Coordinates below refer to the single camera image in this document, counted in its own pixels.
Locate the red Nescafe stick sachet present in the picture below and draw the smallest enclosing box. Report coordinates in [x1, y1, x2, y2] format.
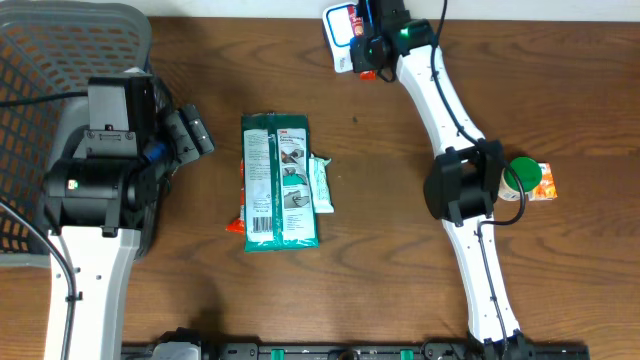
[348, 5, 376, 80]

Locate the green snack packet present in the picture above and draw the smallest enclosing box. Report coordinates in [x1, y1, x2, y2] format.
[241, 113, 319, 253]

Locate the red snack packet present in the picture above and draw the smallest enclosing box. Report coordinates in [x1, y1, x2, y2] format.
[226, 161, 246, 234]

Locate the pale green wipes packet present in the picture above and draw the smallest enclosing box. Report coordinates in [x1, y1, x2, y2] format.
[309, 155, 335, 214]

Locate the green lid jar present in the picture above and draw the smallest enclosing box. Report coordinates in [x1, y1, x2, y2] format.
[498, 157, 542, 201]

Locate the small orange carton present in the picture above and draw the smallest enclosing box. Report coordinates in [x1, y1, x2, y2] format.
[528, 163, 557, 201]

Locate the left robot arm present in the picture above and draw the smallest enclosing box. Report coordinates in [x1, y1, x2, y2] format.
[44, 68, 215, 359]

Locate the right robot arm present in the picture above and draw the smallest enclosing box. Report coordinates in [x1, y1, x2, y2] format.
[350, 1, 534, 359]

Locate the white barcode scanner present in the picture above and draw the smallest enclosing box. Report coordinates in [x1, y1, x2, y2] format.
[322, 1, 356, 73]

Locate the grey plastic shopping basket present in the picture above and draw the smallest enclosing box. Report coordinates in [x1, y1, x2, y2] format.
[0, 0, 174, 269]

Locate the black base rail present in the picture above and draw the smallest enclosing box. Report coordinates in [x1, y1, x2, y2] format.
[120, 341, 591, 360]

